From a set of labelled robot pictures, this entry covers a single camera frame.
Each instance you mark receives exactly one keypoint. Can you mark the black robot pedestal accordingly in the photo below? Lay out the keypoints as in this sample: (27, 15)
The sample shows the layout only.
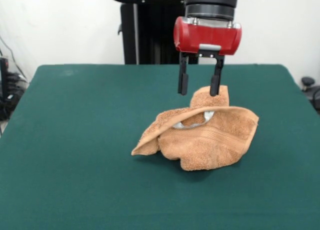
(155, 27)

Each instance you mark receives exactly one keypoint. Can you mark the black electronics box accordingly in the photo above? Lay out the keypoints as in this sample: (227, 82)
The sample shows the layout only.
(3, 75)

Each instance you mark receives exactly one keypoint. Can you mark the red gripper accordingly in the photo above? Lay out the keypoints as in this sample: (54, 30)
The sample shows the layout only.
(207, 37)

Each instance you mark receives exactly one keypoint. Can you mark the orange terry towel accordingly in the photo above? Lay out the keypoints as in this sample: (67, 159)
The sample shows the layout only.
(207, 145)

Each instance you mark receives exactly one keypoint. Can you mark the dark green table cloth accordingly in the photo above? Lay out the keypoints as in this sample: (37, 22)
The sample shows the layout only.
(75, 140)

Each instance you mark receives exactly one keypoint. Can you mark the black office chair base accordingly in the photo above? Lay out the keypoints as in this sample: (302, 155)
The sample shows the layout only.
(311, 88)

